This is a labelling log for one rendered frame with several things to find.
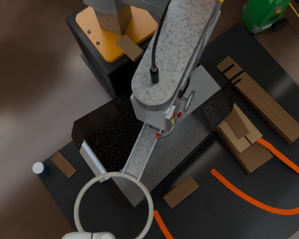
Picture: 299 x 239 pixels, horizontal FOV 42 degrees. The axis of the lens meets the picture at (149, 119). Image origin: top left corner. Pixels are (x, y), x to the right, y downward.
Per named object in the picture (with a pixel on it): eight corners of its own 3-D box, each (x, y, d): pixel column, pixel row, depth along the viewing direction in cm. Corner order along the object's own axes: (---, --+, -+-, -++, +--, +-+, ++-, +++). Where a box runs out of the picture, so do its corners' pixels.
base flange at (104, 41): (73, 19, 310) (72, 16, 305) (124, -15, 315) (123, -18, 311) (109, 65, 298) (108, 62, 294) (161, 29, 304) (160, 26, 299)
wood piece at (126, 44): (116, 45, 298) (115, 42, 293) (125, 36, 299) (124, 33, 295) (134, 62, 294) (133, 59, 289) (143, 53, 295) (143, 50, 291)
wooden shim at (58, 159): (51, 159, 356) (50, 159, 355) (58, 151, 358) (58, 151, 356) (69, 178, 351) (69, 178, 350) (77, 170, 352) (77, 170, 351)
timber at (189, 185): (171, 209, 340) (171, 208, 328) (163, 197, 342) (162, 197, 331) (198, 187, 343) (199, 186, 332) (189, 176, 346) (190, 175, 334)
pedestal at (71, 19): (79, 56, 382) (59, 17, 311) (134, 18, 390) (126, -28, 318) (118, 107, 367) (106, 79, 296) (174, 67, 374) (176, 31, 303)
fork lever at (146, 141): (160, 77, 260) (159, 75, 255) (187, 87, 257) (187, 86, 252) (116, 172, 255) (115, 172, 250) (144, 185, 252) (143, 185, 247)
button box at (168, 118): (171, 117, 235) (171, 104, 208) (175, 119, 235) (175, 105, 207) (165, 129, 233) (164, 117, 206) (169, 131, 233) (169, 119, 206)
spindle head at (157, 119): (160, 71, 257) (157, 41, 214) (191, 84, 254) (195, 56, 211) (136, 119, 250) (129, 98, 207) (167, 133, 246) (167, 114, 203)
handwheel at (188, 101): (181, 89, 251) (182, 81, 236) (195, 95, 249) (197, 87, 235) (171, 109, 247) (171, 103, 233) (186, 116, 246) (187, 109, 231)
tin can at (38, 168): (45, 177, 352) (41, 175, 340) (35, 173, 354) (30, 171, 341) (50, 166, 355) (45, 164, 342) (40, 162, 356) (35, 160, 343)
